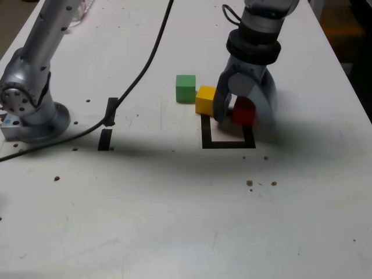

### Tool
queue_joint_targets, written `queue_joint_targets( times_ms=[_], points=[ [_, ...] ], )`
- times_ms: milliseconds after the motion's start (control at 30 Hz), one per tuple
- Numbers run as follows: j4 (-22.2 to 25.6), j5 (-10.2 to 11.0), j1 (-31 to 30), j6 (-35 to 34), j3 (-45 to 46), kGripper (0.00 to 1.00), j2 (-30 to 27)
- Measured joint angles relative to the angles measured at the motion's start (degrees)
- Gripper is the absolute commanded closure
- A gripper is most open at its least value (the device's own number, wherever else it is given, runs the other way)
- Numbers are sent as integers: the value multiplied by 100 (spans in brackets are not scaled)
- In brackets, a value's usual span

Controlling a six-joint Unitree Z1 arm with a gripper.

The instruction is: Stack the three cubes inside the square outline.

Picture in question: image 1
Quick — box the green cube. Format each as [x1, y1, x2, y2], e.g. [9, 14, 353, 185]
[175, 74, 197, 103]

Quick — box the yellow cube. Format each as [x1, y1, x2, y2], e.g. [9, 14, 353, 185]
[195, 85, 217, 115]

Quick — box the red cube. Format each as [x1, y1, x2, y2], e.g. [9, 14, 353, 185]
[232, 96, 256, 126]

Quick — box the black tape square outline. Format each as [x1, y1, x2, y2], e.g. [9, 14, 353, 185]
[200, 114, 256, 149]

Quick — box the black tape strip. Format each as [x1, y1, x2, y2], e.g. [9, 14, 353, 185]
[98, 97, 119, 151]

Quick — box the long black cable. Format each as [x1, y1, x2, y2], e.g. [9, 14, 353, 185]
[0, 0, 175, 163]

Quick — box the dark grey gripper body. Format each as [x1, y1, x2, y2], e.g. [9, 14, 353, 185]
[223, 54, 267, 81]

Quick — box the clear plastic bottle, white cap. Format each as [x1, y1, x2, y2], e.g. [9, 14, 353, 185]
[69, 0, 96, 27]

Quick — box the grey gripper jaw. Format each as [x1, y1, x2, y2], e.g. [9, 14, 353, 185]
[213, 69, 233, 123]
[228, 70, 279, 126]

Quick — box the thin black cable loop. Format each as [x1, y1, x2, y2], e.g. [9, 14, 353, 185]
[221, 3, 242, 27]

